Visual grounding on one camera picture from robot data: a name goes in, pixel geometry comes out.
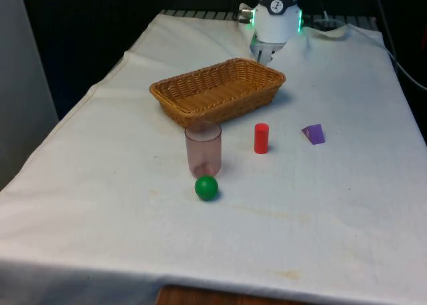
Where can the red cylinder block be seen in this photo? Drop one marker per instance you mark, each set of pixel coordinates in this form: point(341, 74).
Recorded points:
point(261, 139)

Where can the see-through pink cup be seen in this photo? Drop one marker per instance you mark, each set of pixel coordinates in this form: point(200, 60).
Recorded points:
point(203, 151)

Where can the brown wicker basket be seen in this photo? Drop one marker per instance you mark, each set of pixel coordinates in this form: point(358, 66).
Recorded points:
point(217, 96)

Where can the green ball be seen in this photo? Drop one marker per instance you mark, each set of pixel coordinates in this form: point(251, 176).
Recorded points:
point(206, 187)

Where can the purple triangular block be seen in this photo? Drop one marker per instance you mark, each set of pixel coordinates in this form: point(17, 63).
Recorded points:
point(315, 133)

